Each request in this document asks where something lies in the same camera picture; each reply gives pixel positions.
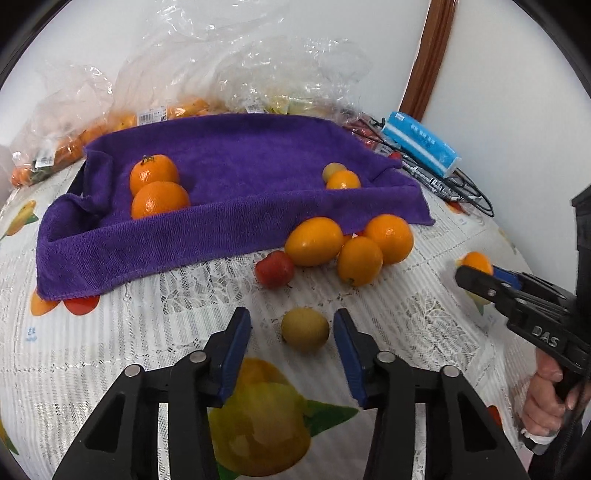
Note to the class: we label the small orange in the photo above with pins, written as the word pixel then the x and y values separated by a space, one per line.
pixel 359 261
pixel 344 181

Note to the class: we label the person's right forearm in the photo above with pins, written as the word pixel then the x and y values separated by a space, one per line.
pixel 565 457

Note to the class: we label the large tangerine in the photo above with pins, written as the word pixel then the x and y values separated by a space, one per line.
pixel 154 175
pixel 160 201

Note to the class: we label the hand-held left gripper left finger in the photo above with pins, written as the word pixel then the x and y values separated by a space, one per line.
pixel 235 350

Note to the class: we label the blue tissue pack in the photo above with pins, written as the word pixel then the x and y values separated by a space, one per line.
pixel 420 141

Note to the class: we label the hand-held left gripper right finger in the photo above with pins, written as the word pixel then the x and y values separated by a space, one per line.
pixel 346 353

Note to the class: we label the clear bag of cherry tomatoes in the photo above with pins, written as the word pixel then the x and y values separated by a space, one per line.
pixel 364 131

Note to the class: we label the small yellow-green fruit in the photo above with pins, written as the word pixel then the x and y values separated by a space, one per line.
pixel 332 169

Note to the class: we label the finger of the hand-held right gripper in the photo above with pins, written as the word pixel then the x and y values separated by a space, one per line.
pixel 508 279
pixel 485 288

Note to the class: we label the clear bag of oranges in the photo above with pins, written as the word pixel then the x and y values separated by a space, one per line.
pixel 184 108

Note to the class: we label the oval orange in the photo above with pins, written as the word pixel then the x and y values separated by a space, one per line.
pixel 314 241

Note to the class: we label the clear bag of small tangerines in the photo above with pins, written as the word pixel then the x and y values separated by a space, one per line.
pixel 64 147

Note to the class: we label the fruit print lace tablecloth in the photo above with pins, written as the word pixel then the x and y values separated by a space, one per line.
pixel 138 323

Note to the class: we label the small tan fruit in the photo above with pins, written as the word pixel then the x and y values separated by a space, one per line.
pixel 305 330

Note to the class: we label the purple towel covered tray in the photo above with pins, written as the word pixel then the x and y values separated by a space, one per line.
pixel 249 157

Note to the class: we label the person's right hand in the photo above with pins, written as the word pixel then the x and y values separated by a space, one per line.
pixel 540 401

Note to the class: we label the black white printed packet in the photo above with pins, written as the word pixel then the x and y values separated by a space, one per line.
pixel 431 182

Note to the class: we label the clear bag of yellow fruits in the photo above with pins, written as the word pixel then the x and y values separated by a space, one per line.
pixel 295 104

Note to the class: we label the small red fruit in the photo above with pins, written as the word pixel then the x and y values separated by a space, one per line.
pixel 275 270

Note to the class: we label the brown wooden door frame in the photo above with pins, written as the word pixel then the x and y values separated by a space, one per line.
pixel 434 55

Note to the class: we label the medium round orange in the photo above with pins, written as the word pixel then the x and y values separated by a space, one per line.
pixel 390 237

